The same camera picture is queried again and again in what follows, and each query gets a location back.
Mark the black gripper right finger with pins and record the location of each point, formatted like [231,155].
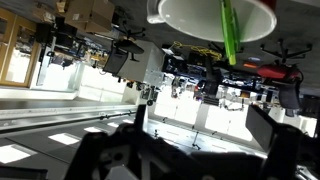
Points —
[286,153]

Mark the cardboard box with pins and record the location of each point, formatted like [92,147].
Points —
[90,15]

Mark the black office chair with armrests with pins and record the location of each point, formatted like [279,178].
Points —
[128,47]

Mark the wooden framed glass door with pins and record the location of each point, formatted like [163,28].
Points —
[4,40]

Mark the green pen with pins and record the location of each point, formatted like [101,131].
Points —
[230,33]

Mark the red seat office chair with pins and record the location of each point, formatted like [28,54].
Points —
[276,71]

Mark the white bowl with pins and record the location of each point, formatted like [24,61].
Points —
[196,20]

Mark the white cabinet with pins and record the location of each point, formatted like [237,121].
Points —
[146,63]

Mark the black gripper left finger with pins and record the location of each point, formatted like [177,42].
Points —
[110,156]

